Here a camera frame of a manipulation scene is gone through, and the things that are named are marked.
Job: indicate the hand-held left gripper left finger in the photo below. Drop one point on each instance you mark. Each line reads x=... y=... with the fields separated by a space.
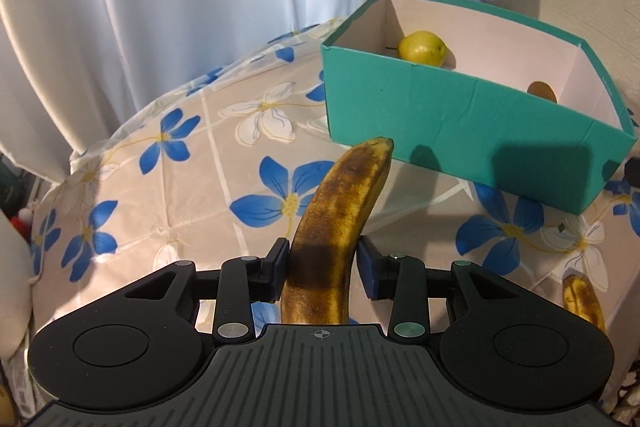
x=277 y=269

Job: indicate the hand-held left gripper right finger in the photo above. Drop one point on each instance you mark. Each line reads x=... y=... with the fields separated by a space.
x=367 y=272

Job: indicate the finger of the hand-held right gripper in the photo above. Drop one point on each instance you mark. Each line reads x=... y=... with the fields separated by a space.
x=634 y=172

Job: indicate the brown spotted banana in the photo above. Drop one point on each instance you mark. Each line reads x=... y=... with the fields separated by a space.
x=582 y=302
x=335 y=227

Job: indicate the brown kiwi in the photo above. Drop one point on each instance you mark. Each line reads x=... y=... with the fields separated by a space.
x=544 y=91

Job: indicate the teal cardboard box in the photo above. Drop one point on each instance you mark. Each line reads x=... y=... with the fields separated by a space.
x=450 y=122

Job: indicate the yellow-green pear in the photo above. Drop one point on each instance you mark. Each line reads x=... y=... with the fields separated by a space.
x=422 y=47

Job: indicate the blue floral tablecloth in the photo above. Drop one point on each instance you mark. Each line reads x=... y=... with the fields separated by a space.
x=200 y=187

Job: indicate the small red figure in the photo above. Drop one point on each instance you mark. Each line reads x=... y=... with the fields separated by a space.
x=22 y=224

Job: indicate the white appliance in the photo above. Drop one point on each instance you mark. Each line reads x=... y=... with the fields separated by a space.
x=12 y=297

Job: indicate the dark green container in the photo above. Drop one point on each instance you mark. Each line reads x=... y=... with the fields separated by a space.
x=12 y=182

